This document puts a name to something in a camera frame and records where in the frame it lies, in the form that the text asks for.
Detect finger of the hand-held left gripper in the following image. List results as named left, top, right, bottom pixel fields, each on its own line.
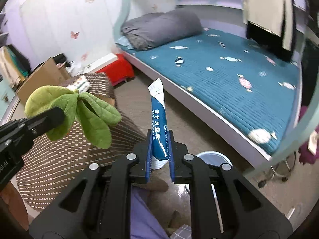
left=24, top=107, right=66, bottom=136

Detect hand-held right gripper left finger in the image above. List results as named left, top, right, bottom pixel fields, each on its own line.
left=29, top=129, right=153, bottom=239

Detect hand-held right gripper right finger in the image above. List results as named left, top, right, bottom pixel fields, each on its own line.
left=168, top=129, right=293, bottom=239

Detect blue and white sachet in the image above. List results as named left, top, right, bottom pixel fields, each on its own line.
left=148, top=78, right=175, bottom=171

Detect light blue plastic bucket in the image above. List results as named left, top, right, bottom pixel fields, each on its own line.
left=196, top=151, right=233, bottom=172

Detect green plush leaf toy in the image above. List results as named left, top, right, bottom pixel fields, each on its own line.
left=24, top=85, right=122, bottom=149

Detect person's left forearm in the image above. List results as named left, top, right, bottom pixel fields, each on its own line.
left=0, top=182, right=29, bottom=229

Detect brown cardboard box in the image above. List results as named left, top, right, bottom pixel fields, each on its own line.
left=15, top=57, right=71, bottom=105

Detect white open wardrobe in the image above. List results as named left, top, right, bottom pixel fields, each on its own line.
left=0, top=12, right=19, bottom=110

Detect green and white medicine box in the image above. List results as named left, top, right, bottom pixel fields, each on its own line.
left=66, top=76, right=90, bottom=92

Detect brown polka dot table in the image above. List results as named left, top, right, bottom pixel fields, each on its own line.
left=15, top=72, right=150, bottom=212

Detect bed with teal mattress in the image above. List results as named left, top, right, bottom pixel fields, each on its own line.
left=113, top=0, right=319, bottom=180

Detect white plastic bag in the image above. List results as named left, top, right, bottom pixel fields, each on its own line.
left=70, top=62, right=86, bottom=75

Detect black bag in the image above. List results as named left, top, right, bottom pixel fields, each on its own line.
left=53, top=53, right=69, bottom=68

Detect person's purple trouser leg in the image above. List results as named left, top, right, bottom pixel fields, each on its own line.
left=131, top=187, right=170, bottom=239

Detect dark hanging clothes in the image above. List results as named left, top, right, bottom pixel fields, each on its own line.
left=10, top=44, right=32, bottom=77

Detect cream hanging jacket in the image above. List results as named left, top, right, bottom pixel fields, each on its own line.
left=0, top=46, right=20, bottom=85

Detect grey checked cloth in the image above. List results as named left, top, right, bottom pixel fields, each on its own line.
left=172, top=225, right=192, bottom=239

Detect red box with white top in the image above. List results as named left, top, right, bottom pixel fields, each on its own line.
left=82, top=53, right=135, bottom=86

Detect blue patterned bed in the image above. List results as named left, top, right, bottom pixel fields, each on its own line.
left=123, top=28, right=303, bottom=155

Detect blue striped pillow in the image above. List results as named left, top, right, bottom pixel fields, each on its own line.
left=116, top=36, right=136, bottom=50

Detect grey rolled duvet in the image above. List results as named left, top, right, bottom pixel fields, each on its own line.
left=121, top=10, right=203, bottom=50

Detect purple stool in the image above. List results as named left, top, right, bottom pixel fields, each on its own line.
left=258, top=106, right=319, bottom=188

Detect cream plastic box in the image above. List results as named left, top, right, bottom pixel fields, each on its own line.
left=309, top=132, right=319, bottom=152

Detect black hanging garment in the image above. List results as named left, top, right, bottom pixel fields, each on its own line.
left=245, top=2, right=298, bottom=63

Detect cream hanging sweater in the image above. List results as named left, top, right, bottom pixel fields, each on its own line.
left=242, top=0, right=294, bottom=51

